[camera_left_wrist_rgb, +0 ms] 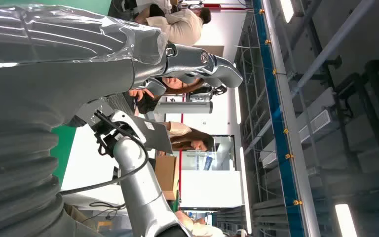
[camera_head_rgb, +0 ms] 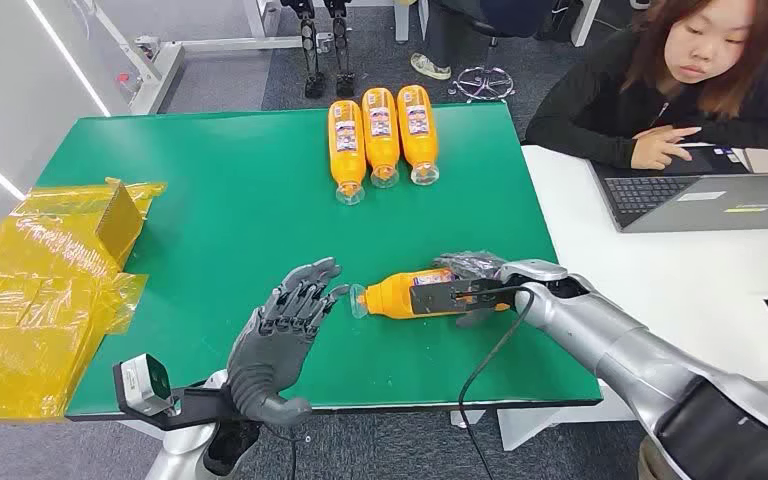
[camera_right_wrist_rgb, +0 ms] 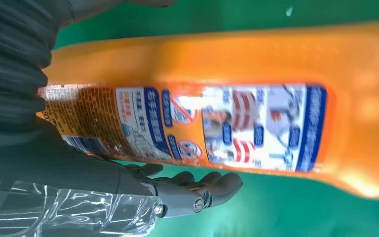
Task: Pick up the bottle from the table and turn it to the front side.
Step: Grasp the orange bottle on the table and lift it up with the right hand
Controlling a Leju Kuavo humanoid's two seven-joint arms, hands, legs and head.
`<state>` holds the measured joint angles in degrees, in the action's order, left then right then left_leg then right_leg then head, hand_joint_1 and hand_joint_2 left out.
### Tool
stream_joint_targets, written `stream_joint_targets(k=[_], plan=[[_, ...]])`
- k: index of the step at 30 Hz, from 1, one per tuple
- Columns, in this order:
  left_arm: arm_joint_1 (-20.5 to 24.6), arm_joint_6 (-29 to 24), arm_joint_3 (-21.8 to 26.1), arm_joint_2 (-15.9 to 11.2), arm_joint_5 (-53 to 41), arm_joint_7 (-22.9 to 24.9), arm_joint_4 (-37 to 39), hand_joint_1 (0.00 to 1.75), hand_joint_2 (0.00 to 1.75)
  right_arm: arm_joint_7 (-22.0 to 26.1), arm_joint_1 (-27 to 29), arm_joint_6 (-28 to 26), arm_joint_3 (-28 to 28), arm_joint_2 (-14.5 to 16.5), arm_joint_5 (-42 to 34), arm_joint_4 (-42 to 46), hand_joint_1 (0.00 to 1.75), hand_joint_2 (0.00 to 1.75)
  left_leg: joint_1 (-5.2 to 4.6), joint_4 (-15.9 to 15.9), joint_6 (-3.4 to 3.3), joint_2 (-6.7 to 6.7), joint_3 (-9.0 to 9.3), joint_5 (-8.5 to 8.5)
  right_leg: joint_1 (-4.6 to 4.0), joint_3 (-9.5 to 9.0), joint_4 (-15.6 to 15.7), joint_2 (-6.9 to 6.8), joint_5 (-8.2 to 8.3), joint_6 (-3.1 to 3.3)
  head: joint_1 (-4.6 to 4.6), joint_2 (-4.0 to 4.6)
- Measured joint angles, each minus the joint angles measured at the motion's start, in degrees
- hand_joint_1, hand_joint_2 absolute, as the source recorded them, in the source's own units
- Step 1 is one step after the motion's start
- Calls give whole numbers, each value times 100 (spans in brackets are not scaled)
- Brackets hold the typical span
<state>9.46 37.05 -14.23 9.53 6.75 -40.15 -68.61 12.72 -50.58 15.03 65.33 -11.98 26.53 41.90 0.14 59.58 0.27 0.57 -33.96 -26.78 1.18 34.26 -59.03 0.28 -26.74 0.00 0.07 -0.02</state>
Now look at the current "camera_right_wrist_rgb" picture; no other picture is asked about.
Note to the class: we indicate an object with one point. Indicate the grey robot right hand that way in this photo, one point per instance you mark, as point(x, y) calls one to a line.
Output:
point(62, 183)

